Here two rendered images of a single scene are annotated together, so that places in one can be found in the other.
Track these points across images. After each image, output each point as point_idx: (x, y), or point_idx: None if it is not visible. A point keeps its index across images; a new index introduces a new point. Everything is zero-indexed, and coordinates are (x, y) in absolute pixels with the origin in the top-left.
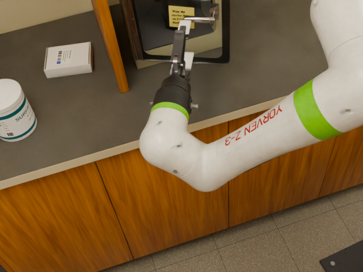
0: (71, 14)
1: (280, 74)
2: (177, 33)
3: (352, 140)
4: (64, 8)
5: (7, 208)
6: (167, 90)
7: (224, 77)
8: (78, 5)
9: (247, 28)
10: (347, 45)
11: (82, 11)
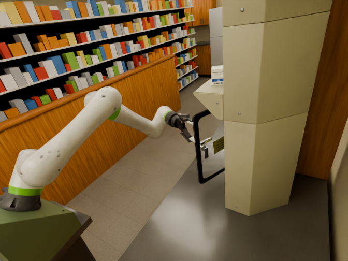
0: (332, 169)
1: (176, 210)
2: (187, 114)
3: None
4: (334, 162)
5: None
6: (173, 112)
7: (201, 189)
8: (334, 168)
9: (228, 231)
10: None
11: (333, 174)
